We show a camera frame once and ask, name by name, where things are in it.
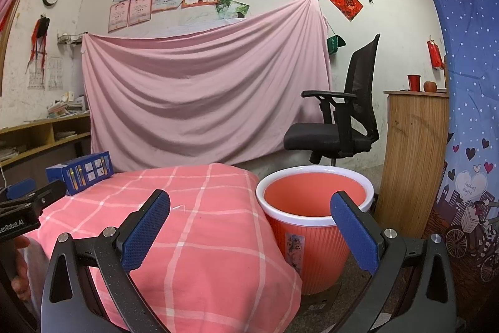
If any black office chair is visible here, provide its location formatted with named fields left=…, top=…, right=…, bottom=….
left=283, top=33, right=380, bottom=167

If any blue cardboard box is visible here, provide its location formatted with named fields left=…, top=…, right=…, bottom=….
left=46, top=151, right=114, bottom=196

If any pink hanging sheet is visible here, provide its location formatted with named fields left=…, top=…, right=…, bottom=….
left=81, top=0, right=334, bottom=173

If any wooden shelf desk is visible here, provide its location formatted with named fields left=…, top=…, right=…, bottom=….
left=0, top=111, right=92, bottom=178

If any red paper wall decoration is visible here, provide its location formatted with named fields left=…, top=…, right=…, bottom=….
left=325, top=0, right=364, bottom=22

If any red hanging ornament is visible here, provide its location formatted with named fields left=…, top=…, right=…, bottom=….
left=427, top=40, right=445, bottom=70

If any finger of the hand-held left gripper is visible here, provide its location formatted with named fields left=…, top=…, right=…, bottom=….
left=0, top=179, right=67, bottom=217
left=0, top=178, right=36, bottom=201

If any metal wire wall rack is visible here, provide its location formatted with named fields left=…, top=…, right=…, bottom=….
left=56, top=32, right=84, bottom=46

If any orange bin with white rim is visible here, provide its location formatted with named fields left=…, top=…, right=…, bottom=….
left=256, top=166, right=374, bottom=296

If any stack of books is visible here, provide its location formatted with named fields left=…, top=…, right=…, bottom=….
left=47, top=93, right=88, bottom=119

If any red tassel decoration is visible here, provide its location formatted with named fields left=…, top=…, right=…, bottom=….
left=25, top=16, right=51, bottom=74

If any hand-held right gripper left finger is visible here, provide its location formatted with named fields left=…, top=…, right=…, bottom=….
left=40, top=189, right=172, bottom=333

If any person's left hand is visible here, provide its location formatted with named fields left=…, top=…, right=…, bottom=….
left=11, top=235, right=32, bottom=300

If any wooden cabinet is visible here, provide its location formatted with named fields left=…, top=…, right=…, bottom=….
left=374, top=89, right=451, bottom=238

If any pink checked blanket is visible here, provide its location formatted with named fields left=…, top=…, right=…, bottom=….
left=21, top=163, right=303, bottom=331

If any wooden window frame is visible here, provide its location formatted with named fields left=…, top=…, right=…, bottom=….
left=0, top=0, right=28, bottom=97

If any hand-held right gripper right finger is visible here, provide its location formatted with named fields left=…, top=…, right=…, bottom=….
left=330, top=190, right=458, bottom=333

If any flat cardboard sheet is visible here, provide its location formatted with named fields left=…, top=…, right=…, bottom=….
left=300, top=284, right=344, bottom=318

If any blue dotted printed curtain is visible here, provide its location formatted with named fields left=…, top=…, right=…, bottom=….
left=398, top=0, right=499, bottom=302

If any paper wall calendar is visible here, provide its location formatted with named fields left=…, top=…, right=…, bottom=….
left=47, top=57, right=63, bottom=91
left=27, top=56, right=46, bottom=90

